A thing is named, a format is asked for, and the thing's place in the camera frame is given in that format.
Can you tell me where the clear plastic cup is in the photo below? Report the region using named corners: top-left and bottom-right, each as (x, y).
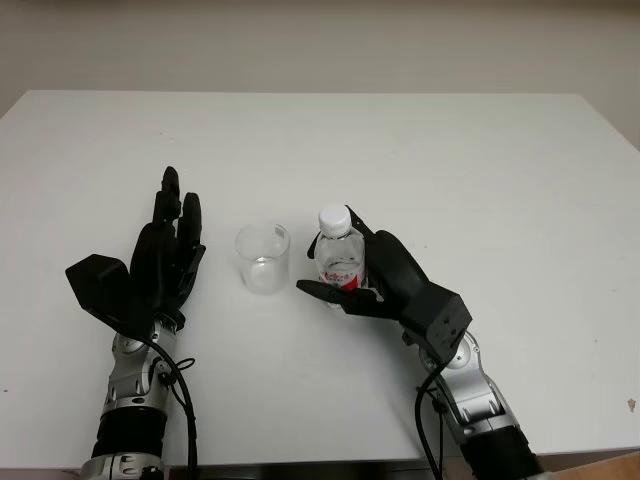
top-left (234, 222), bottom-right (292, 296)

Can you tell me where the clear water bottle red label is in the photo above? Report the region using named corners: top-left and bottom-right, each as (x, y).
top-left (305, 203), bottom-right (372, 315)

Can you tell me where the dark robot torso edge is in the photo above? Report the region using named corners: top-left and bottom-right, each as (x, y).
top-left (168, 462), bottom-right (442, 480)

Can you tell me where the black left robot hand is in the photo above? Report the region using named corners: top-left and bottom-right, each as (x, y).
top-left (130, 165), bottom-right (208, 334)

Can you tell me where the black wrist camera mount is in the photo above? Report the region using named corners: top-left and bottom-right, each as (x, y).
top-left (64, 253), bottom-right (157, 342)
top-left (399, 278), bottom-right (475, 364)

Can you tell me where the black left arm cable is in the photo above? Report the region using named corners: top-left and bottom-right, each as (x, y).
top-left (142, 338), bottom-right (200, 480)

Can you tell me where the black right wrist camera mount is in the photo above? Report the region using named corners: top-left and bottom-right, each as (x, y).
top-left (399, 278), bottom-right (475, 364)

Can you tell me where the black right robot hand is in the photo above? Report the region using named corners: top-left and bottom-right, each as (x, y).
top-left (296, 203), bottom-right (431, 327)

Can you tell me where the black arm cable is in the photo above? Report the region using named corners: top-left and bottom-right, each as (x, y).
top-left (414, 367), bottom-right (452, 477)
top-left (142, 338), bottom-right (200, 480)

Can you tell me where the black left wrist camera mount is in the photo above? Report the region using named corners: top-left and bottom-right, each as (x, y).
top-left (64, 253), bottom-right (157, 342)

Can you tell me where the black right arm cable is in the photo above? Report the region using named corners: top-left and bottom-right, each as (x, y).
top-left (414, 367), bottom-right (452, 477)

